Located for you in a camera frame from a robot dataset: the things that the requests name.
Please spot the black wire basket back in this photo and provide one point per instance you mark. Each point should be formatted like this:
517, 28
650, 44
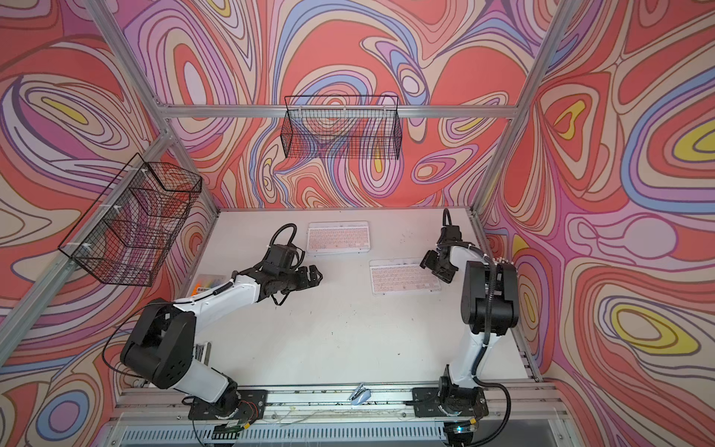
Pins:
336, 126

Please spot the black wire basket left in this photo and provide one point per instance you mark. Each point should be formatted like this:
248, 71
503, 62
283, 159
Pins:
131, 234

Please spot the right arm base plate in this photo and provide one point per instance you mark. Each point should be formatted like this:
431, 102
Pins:
457, 403

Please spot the pink keyboard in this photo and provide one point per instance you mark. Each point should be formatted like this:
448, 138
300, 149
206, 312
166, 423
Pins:
401, 276
338, 238

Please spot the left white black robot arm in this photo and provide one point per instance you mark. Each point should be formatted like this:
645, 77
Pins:
160, 348

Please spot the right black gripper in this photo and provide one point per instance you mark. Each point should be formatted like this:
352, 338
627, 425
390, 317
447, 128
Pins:
429, 260

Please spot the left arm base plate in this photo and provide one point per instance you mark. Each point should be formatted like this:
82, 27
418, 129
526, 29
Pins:
243, 405

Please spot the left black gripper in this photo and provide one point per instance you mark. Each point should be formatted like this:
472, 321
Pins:
305, 281

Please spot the black wire basket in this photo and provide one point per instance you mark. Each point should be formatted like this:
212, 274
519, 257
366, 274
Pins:
131, 234
336, 126

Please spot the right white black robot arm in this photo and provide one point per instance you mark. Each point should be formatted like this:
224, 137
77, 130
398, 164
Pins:
489, 307

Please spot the colourful marker pack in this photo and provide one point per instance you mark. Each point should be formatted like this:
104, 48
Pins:
206, 282

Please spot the blue white binder clip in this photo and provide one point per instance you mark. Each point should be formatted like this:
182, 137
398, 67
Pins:
360, 395

